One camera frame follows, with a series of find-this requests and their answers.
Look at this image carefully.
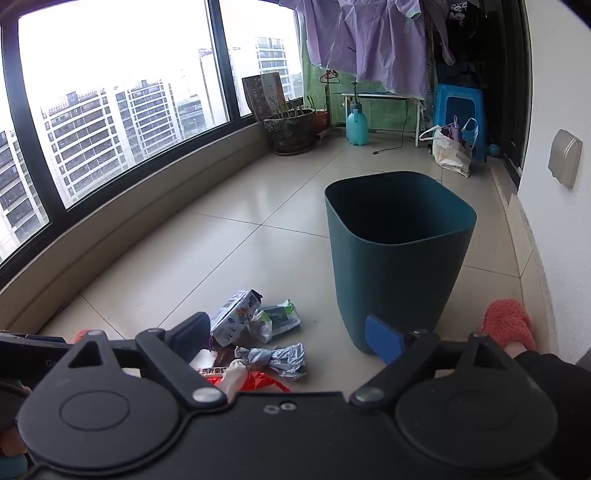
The hanging black printed garment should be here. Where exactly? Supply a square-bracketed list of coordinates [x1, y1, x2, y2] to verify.
[443, 0, 485, 65]

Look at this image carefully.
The brown cardboard box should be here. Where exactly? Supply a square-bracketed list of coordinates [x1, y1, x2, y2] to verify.
[242, 71, 289, 121]

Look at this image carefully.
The withered green plant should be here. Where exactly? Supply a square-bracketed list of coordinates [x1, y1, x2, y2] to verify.
[271, 95, 315, 120]

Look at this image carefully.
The dark red snack wrapper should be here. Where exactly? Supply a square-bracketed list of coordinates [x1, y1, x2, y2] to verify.
[210, 337, 238, 367]

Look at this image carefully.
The grey wall socket cover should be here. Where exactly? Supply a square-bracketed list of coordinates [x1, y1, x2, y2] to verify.
[547, 129, 583, 188]

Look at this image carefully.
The white low table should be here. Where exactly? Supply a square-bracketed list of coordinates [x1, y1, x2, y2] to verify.
[332, 91, 428, 148]

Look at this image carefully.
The blue plastic stool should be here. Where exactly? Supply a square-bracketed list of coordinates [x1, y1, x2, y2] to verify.
[433, 83, 489, 162]

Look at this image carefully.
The hanging purple garment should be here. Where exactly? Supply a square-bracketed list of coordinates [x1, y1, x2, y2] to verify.
[279, 0, 432, 100]

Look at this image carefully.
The person's right coral fluffy slipper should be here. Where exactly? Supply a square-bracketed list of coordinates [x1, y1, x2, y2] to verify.
[481, 299, 537, 358]

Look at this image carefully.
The white knotted cloth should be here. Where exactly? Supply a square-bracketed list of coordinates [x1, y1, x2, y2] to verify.
[222, 360, 252, 400]

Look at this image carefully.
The black power cable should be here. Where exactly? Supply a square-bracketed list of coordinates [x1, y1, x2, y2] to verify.
[373, 99, 409, 155]

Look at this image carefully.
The white plastic shopping bag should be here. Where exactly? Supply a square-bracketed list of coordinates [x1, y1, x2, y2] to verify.
[419, 117, 478, 178]

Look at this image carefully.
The white purple snack box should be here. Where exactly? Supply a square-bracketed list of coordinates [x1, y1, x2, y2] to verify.
[210, 289, 263, 348]

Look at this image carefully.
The green and white wrapper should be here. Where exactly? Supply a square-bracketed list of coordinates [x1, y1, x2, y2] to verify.
[249, 300, 302, 344]

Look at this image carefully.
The patterned ceramic plant pot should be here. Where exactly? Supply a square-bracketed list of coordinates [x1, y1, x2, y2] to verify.
[263, 110, 317, 156]

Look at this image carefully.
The black window frame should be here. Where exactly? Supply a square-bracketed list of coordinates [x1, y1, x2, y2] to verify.
[0, 0, 305, 291]

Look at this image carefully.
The person's left hand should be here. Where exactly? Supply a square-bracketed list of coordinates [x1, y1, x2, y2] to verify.
[0, 401, 26, 460]

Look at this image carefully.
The red plastic bag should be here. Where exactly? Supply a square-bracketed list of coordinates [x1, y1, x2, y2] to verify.
[205, 371, 293, 394]

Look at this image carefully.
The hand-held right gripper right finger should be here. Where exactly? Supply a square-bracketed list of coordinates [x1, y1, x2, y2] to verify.
[349, 314, 518, 409]

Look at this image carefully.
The teal spray bottle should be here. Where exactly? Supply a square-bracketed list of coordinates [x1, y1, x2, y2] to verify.
[346, 80, 370, 146]

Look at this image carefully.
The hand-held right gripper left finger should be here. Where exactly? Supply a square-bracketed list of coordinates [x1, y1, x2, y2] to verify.
[67, 312, 227, 407]

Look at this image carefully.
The person's right black trouser leg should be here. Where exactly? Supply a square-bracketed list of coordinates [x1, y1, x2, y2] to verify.
[515, 351, 591, 480]

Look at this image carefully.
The dark teal plastic bin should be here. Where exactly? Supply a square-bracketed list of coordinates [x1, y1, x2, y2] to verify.
[324, 172, 477, 356]

